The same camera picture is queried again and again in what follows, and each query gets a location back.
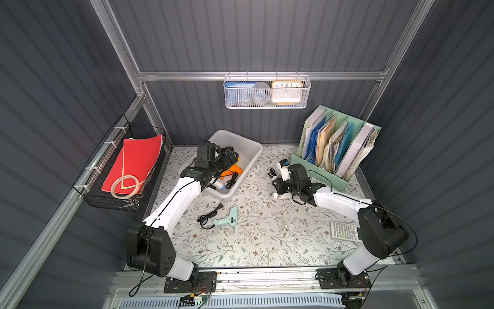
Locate white calculator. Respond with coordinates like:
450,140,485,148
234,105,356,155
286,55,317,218
330,221,363,243

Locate worn paper stack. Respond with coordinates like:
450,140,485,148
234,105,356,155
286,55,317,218
343,129,378,182

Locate floral table mat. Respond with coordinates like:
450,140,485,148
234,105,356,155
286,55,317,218
171,145,357,268

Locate white blue-tip glue gun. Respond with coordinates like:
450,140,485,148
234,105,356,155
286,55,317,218
210,178,226,190

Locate teal perforated folder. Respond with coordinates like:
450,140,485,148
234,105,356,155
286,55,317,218
334,122,355,169

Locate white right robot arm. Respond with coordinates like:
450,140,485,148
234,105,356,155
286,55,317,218
269,160,412,284

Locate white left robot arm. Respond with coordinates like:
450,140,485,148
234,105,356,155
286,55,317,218
126,142,239,282

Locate translucent white storage box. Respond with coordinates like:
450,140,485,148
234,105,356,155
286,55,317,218
205,130,263,202

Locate mint glue gun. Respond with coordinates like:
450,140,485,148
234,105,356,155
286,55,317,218
197,203,239,230

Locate blue box in basket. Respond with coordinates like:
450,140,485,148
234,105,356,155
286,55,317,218
224,81,256,108

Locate white wire wall basket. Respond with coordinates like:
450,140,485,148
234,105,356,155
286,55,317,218
223,73,311,109

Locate small white orange-tip glue gun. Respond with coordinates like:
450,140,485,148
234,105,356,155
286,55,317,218
268,166,289,200

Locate orange glue gun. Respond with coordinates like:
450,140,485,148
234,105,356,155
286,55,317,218
221,165,243,189

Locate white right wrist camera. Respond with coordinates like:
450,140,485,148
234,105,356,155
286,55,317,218
277,159,290,182

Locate grey tape roll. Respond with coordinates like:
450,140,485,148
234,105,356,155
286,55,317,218
250,82,271,106

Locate blue folder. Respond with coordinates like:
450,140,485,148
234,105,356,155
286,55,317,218
302,115,326,160

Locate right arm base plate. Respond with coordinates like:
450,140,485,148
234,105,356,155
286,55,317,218
315,269,371,290

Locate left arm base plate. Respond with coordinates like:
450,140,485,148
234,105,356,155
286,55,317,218
163,272,217,294

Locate white thick binder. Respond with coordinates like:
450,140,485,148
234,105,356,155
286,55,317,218
335,123,374,179

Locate aluminium front rail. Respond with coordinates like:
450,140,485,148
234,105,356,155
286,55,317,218
103,265,437,308

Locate green plastic file organizer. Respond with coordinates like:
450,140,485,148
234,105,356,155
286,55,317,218
289,106,381,191

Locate red folder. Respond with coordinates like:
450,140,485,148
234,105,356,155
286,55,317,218
101,135,163,200

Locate yellow alarm clock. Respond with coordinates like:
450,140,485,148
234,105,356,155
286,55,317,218
271,81,304,104

